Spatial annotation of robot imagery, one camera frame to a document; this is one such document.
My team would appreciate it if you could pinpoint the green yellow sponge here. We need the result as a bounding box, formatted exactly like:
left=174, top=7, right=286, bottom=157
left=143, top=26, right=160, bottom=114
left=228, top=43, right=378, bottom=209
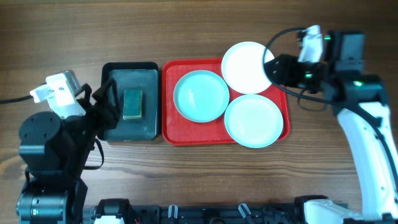
left=123, top=90, right=142, bottom=119

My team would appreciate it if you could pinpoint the white plate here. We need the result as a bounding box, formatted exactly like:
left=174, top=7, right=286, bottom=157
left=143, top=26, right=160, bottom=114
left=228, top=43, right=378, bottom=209
left=221, top=42, right=274, bottom=94

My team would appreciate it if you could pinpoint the light blue plate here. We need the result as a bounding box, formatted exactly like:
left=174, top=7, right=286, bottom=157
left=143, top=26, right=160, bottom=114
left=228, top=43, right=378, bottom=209
left=173, top=70, right=230, bottom=123

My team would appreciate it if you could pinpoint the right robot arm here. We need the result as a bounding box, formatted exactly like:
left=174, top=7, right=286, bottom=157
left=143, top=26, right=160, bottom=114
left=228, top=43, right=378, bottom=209
left=262, top=26, right=397, bottom=223

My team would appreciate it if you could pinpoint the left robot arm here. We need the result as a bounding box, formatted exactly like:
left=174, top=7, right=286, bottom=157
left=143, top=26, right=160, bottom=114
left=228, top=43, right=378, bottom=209
left=16, top=78, right=121, bottom=223

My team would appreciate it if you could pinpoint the black plastic tray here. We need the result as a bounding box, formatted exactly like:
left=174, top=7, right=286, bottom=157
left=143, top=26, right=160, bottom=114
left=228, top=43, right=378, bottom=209
left=101, top=62, right=159, bottom=141

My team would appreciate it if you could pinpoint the red plastic tray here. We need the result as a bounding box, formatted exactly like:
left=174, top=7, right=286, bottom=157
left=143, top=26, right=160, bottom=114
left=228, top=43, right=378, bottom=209
left=162, top=58, right=290, bottom=146

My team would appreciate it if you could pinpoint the pale green plate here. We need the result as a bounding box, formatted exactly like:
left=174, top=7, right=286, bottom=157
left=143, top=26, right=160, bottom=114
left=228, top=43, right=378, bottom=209
left=224, top=95, right=284, bottom=149

